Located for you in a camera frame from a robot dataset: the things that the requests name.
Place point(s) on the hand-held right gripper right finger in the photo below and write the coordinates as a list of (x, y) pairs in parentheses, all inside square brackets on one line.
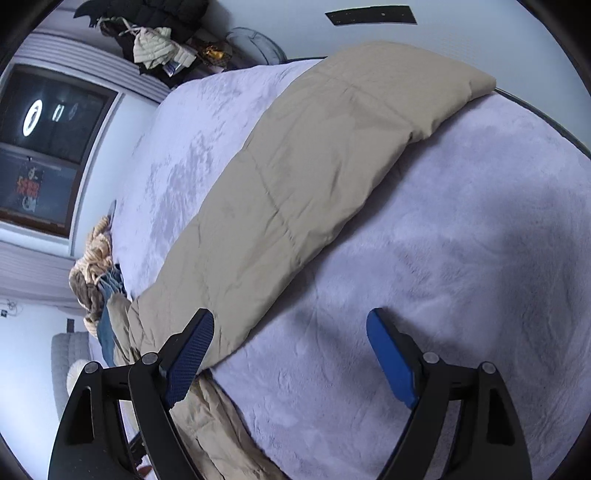
[(392, 355)]

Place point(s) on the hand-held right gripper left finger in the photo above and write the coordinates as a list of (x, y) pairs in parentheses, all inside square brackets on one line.
[(189, 355)]

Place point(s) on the beige quilted comforter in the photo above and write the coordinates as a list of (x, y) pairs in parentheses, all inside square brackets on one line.
[(300, 184)]

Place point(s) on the pile of clothes on chair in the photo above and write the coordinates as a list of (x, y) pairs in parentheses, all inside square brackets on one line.
[(157, 14)]

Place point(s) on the blue jeans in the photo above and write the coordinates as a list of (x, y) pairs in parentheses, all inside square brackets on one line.
[(108, 323)]

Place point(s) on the lavender plush blanket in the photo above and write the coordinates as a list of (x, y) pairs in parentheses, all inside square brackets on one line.
[(461, 277)]

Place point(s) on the round white cushion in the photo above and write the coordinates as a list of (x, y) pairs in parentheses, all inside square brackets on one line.
[(75, 376)]

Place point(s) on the grey quilted headboard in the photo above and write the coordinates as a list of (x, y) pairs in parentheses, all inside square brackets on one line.
[(62, 350)]

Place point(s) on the beige knit sweater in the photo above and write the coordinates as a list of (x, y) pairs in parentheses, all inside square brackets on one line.
[(94, 258)]

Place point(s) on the dark flat phone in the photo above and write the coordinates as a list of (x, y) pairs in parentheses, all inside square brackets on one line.
[(111, 210)]

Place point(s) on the pale pleated curtain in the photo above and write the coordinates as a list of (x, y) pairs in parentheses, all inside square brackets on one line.
[(37, 277), (92, 60)]

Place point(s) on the red and white window poster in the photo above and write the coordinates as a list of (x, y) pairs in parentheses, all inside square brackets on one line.
[(30, 187)]

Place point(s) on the dark window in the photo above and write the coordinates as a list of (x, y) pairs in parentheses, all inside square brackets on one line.
[(69, 138)]

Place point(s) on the gold patterned bag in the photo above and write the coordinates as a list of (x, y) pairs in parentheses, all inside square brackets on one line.
[(213, 53)]

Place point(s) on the cream puffer jacket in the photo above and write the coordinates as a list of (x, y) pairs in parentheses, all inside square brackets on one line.
[(154, 46)]

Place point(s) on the grey translucent chair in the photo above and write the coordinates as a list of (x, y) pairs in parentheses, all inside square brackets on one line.
[(258, 44)]

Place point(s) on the wall socket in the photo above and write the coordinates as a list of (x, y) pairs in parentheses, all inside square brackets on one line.
[(4, 313)]

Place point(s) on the black wall strip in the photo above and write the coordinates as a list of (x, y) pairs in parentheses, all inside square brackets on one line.
[(369, 15)]

